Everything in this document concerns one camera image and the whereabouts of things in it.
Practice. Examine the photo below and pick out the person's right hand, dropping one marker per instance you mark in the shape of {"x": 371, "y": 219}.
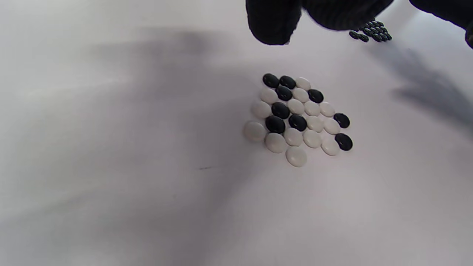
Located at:
{"x": 451, "y": 11}

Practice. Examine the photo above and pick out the person's left hand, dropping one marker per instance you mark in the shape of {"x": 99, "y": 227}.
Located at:
{"x": 273, "y": 20}

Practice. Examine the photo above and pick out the cluster of black go stones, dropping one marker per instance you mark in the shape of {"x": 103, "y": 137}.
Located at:
{"x": 371, "y": 31}

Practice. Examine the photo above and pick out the pile of mixed go stones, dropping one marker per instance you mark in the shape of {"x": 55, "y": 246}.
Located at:
{"x": 299, "y": 118}

